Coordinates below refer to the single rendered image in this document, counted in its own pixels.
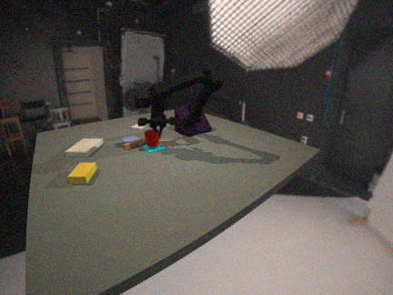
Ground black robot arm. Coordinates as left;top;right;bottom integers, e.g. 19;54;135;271
135;69;223;127

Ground yellow rectangular block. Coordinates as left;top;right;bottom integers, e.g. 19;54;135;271
68;162;96;184

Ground red cup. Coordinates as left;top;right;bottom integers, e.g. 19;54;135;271
144;129;159;147

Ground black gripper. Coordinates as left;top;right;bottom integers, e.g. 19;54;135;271
138;107;177;138

